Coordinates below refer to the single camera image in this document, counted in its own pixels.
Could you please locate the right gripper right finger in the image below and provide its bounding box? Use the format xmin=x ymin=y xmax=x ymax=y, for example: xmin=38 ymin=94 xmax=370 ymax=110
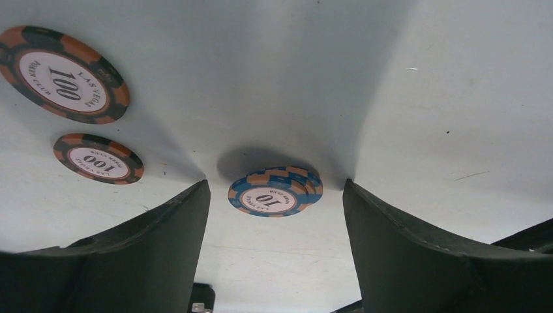
xmin=342 ymin=180 xmax=552 ymax=312

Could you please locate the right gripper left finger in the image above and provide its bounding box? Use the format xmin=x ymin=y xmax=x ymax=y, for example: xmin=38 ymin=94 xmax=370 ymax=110
xmin=1 ymin=180 xmax=211 ymax=312

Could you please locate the poker chip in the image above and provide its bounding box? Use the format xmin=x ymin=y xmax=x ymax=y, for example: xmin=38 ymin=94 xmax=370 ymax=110
xmin=228 ymin=166 xmax=324 ymax=217
xmin=1 ymin=25 xmax=130 ymax=125
xmin=53 ymin=133 xmax=145 ymax=185

